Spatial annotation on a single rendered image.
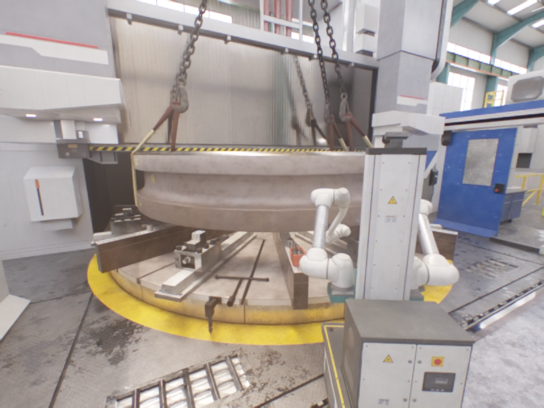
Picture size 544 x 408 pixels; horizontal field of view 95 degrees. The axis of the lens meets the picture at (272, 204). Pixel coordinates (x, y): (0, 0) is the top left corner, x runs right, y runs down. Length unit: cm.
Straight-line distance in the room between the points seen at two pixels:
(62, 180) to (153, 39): 293
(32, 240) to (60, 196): 105
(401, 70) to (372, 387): 608
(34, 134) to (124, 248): 200
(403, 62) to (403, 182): 529
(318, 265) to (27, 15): 406
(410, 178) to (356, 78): 631
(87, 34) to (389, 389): 447
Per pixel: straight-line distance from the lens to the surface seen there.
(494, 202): 703
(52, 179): 530
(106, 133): 457
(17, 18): 437
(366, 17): 843
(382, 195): 168
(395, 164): 169
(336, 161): 297
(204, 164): 300
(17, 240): 604
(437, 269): 212
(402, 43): 683
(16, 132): 477
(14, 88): 377
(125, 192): 824
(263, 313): 280
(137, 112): 549
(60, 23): 430
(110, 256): 373
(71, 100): 366
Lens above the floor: 174
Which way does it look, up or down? 11 degrees down
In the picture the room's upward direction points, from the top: straight up
